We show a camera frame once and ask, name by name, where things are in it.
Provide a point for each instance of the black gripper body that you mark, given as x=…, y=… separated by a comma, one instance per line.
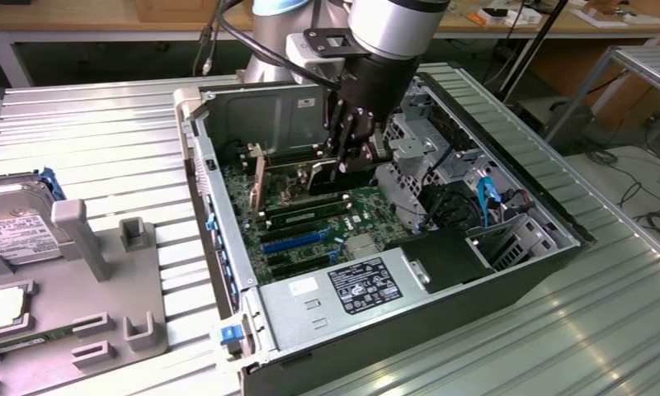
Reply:
x=376, y=86

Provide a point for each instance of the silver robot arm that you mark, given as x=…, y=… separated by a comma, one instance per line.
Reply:
x=396, y=24

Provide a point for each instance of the silver drive cage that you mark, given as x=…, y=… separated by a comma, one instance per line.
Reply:
x=417, y=165

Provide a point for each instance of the black RAM slots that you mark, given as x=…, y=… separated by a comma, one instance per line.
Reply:
x=290, y=158

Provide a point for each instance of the green motherboard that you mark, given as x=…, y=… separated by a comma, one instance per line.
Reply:
x=373, y=210

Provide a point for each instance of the installed RAM stick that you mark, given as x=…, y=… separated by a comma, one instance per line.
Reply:
x=308, y=214

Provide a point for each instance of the small silver heat sink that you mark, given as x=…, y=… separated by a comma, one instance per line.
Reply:
x=362, y=246

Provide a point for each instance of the blue expansion slot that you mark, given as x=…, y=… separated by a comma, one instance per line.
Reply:
x=293, y=243

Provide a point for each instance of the open black PC case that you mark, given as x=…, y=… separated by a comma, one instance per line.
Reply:
x=528, y=165

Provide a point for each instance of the black plastic shroud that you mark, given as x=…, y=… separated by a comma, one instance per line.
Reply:
x=440, y=255

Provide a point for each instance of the black tripod pole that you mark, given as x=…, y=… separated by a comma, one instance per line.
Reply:
x=533, y=41

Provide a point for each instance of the black expansion slot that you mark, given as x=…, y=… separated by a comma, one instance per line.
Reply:
x=302, y=266

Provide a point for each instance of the silver disk bay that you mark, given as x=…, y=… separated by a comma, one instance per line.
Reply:
x=519, y=243

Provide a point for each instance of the silver power supply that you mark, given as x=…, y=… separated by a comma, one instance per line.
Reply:
x=296, y=313

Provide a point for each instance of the white flat box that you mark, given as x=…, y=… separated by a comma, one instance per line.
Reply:
x=596, y=17

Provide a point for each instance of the blue case latch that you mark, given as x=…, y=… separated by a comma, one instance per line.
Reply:
x=229, y=334

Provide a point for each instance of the wooden desk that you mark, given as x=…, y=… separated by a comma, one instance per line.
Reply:
x=88, y=16

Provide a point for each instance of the grey parts rack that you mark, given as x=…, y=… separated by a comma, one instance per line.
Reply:
x=76, y=247

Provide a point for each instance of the hard disk with blue rails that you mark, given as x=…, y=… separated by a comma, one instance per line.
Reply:
x=10, y=222

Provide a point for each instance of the green RAM stick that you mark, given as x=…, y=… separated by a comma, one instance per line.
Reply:
x=26, y=339

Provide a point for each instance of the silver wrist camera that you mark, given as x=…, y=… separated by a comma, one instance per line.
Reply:
x=313, y=57

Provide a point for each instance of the metal frame table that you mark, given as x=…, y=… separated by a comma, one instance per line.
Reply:
x=655, y=62

